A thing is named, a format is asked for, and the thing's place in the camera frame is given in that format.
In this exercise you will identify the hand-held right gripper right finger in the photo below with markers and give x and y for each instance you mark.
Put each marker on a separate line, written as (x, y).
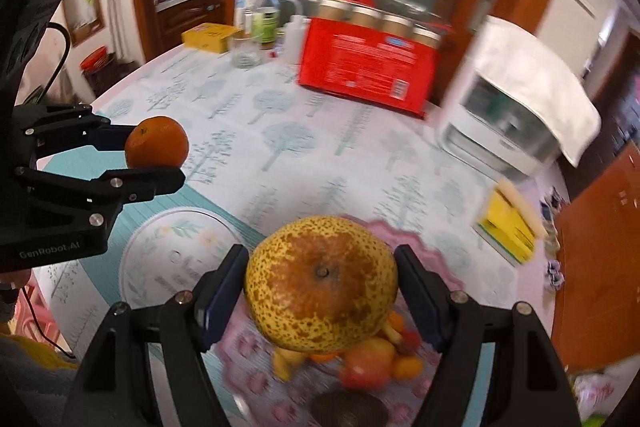
(420, 302)

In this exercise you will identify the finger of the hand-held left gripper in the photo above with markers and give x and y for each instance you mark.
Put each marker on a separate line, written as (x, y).
(145, 182)
(100, 134)

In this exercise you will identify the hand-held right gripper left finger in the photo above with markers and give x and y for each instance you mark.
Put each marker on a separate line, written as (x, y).
(225, 292)

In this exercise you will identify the small orange tangerine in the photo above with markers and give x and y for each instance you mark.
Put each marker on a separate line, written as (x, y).
(396, 321)
(406, 367)
(157, 142)

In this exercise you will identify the small red lychee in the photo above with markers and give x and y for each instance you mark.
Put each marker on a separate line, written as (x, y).
(408, 342)

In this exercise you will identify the red apple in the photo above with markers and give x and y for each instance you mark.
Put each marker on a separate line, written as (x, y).
(367, 364)

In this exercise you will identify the ripe yellow banana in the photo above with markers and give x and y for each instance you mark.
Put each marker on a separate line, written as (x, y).
(285, 362)

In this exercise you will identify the yellow brown speckled pear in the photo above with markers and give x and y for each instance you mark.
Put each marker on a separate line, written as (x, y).
(320, 287)

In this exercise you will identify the pink plastic fruit bowl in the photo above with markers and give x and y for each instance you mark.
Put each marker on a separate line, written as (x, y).
(260, 382)

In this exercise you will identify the dark green avocado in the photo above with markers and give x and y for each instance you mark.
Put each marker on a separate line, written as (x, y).
(350, 409)

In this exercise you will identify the round white placemat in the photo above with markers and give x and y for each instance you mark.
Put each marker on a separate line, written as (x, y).
(165, 257)

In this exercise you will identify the red lidded floor jar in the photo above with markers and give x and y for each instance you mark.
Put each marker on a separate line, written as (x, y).
(95, 59)

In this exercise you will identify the yellow sponge pack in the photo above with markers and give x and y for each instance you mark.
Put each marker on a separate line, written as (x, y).
(505, 217)

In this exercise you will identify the white sneaker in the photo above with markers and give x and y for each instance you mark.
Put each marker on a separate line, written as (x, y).
(554, 274)

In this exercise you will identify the yellow cardboard box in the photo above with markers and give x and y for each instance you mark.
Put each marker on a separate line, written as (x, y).
(207, 37)

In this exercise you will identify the grey fuzzy clothing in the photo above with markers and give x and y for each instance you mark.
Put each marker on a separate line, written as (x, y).
(30, 392)

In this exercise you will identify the clear drinking glass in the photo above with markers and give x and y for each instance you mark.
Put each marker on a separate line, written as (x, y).
(246, 52)

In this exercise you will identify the brown wooden cabinet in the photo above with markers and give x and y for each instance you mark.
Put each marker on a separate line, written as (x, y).
(600, 257)

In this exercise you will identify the white countertop appliance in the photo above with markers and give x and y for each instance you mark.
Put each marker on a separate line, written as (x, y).
(490, 127)

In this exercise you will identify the white carton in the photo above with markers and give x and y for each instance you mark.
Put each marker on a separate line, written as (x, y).
(242, 9)

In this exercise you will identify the clear bottle green label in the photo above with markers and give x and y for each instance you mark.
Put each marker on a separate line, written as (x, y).
(265, 22)

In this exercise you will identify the white squeeze bottle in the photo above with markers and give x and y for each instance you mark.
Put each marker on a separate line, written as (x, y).
(292, 39)

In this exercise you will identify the red paper cup package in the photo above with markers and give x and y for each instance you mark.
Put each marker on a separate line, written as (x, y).
(360, 62)

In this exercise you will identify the white towel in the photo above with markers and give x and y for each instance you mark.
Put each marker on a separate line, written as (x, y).
(540, 82)

